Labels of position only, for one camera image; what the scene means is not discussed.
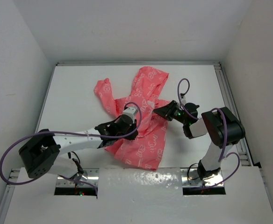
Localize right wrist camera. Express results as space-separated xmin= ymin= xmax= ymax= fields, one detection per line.
xmin=180 ymin=93 xmax=187 ymax=106

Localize metal base plate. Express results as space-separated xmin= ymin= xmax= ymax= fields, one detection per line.
xmin=56 ymin=168 xmax=100 ymax=188
xmin=180 ymin=168 xmax=224 ymax=189

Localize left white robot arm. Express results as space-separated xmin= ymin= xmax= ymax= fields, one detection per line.
xmin=19 ymin=114 xmax=138 ymax=179

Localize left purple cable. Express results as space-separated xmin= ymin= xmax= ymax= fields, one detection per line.
xmin=0 ymin=102 xmax=143 ymax=196

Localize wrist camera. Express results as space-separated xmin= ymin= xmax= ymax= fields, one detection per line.
xmin=180 ymin=93 xmax=187 ymax=106
xmin=122 ymin=106 xmax=138 ymax=122

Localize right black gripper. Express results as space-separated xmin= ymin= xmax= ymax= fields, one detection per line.
xmin=154 ymin=100 xmax=188 ymax=125

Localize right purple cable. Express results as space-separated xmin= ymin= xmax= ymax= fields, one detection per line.
xmin=177 ymin=78 xmax=241 ymax=189

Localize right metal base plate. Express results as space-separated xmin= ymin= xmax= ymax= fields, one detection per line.
xmin=180 ymin=168 xmax=224 ymax=189

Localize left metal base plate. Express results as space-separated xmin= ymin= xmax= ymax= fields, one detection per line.
xmin=56 ymin=168 xmax=100 ymax=188

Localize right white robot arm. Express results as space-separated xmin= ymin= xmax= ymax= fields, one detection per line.
xmin=153 ymin=100 xmax=245 ymax=180

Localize purple cable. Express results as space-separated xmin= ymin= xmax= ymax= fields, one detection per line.
xmin=177 ymin=78 xmax=241 ymax=189
xmin=0 ymin=102 xmax=143 ymax=196

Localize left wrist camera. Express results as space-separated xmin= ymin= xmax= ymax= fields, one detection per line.
xmin=122 ymin=106 xmax=138 ymax=122

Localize pink patterned jacket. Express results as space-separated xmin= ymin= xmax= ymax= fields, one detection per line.
xmin=94 ymin=66 xmax=169 ymax=170

